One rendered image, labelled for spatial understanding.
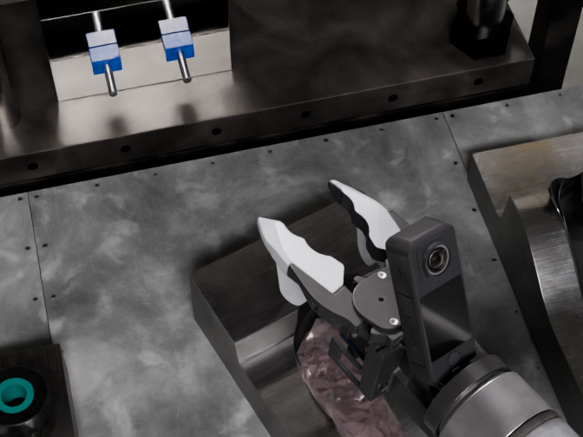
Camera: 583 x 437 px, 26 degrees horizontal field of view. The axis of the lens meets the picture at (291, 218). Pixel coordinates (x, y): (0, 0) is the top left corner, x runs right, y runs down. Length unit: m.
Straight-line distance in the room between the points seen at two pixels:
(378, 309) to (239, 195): 0.91
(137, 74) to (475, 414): 1.17
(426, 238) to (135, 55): 1.11
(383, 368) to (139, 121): 1.05
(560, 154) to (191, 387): 0.61
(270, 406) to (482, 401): 0.68
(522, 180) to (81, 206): 0.62
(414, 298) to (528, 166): 0.93
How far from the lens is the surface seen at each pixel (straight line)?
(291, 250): 0.94
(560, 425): 0.89
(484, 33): 1.98
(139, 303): 1.71
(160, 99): 1.94
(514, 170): 1.78
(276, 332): 1.57
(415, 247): 0.85
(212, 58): 1.94
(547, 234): 1.63
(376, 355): 0.92
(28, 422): 1.53
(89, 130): 1.91
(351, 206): 0.98
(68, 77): 1.92
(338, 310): 0.91
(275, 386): 1.55
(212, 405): 1.62
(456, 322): 0.90
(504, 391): 0.88
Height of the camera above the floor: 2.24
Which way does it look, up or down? 55 degrees down
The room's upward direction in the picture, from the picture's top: straight up
